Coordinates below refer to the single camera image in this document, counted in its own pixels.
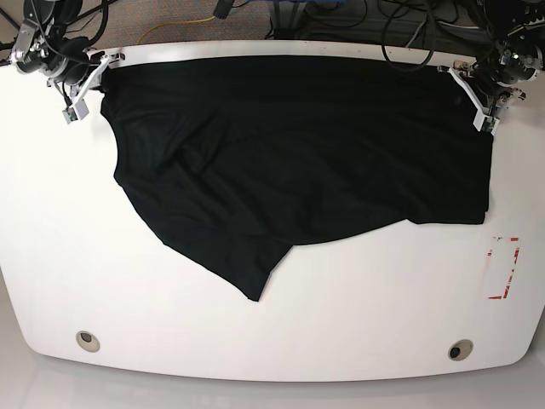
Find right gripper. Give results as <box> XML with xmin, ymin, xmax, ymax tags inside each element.
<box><xmin>9</xmin><ymin>20</ymin><xmax>125</xmax><ymax>108</ymax></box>

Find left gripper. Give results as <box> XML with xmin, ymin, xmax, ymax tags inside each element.
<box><xmin>438</xmin><ymin>38</ymin><xmax>544</xmax><ymax>123</ymax></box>

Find black T-shirt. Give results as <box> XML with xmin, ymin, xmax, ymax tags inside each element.
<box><xmin>100</xmin><ymin>55</ymin><xmax>493</xmax><ymax>301</ymax></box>

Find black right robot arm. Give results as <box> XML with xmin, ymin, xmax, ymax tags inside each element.
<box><xmin>1</xmin><ymin>0</ymin><xmax>125</xmax><ymax>124</ymax></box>

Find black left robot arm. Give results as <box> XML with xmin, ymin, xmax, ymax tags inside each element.
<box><xmin>438</xmin><ymin>1</ymin><xmax>544</xmax><ymax>134</ymax></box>

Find red tape rectangle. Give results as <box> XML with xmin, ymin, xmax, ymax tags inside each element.
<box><xmin>483</xmin><ymin>236</ymin><xmax>520</xmax><ymax>300</ymax></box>

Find right table grommet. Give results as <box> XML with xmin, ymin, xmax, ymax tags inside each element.
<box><xmin>448</xmin><ymin>339</ymin><xmax>473</xmax><ymax>361</ymax></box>

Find table grommet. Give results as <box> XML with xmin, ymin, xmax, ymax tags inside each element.
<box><xmin>76</xmin><ymin>331</ymin><xmax>100</xmax><ymax>353</ymax></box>
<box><xmin>448</xmin><ymin>339</ymin><xmax>473</xmax><ymax>361</ymax></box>

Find left table grommet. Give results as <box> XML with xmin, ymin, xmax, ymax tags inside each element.
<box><xmin>76</xmin><ymin>331</ymin><xmax>100</xmax><ymax>353</ymax></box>

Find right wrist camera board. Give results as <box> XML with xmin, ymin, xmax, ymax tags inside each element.
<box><xmin>62</xmin><ymin>100</ymin><xmax>89</xmax><ymax>124</ymax></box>

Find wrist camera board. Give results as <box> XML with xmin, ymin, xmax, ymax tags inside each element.
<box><xmin>62</xmin><ymin>100</ymin><xmax>89</xmax><ymax>124</ymax></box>
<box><xmin>473</xmin><ymin>112</ymin><xmax>499</xmax><ymax>135</ymax></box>

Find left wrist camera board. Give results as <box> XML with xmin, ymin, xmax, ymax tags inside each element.
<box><xmin>473</xmin><ymin>112</ymin><xmax>499</xmax><ymax>135</ymax></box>

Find yellow cable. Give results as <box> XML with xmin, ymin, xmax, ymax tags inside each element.
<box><xmin>135</xmin><ymin>15</ymin><xmax>215</xmax><ymax>45</ymax></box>

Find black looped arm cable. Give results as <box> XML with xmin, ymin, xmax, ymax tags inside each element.
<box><xmin>381</xmin><ymin>0</ymin><xmax>435</xmax><ymax>73</ymax></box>

